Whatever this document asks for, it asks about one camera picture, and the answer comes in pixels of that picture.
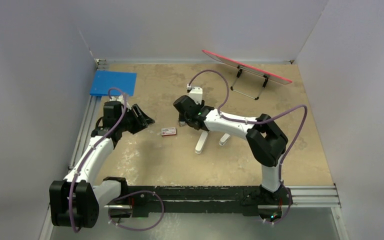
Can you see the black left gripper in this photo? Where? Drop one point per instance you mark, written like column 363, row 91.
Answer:
column 141, row 120

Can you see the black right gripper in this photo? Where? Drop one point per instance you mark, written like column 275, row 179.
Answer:
column 182, row 118

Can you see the red white staple box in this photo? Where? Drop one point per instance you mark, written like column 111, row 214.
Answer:
column 168, row 131

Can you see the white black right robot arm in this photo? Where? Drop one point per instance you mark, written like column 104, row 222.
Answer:
column 267, row 141

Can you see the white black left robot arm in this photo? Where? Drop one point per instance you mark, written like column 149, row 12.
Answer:
column 89, row 165

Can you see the small white stapler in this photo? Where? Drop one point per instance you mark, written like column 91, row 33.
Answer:
column 223, row 140

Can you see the blue plastic board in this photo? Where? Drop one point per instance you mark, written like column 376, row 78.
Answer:
column 104, row 80

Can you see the red tablet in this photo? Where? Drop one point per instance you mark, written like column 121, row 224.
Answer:
column 245, row 66

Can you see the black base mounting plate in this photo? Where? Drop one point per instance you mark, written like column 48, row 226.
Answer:
column 249, row 201

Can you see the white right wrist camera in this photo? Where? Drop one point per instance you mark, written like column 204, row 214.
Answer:
column 195, row 93

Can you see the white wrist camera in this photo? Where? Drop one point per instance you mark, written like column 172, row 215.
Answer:
column 122, row 99
column 195, row 93

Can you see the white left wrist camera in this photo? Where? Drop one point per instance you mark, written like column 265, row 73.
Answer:
column 122, row 99

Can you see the aluminium left rail frame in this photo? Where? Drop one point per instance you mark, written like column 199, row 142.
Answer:
column 87, row 125

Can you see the aluminium rail frame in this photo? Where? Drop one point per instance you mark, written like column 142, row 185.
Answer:
column 117, row 211
column 87, row 125

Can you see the black wire tablet stand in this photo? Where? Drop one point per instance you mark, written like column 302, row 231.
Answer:
column 249, row 82

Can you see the aluminium front rail frame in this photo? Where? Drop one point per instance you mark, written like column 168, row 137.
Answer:
column 117, row 211

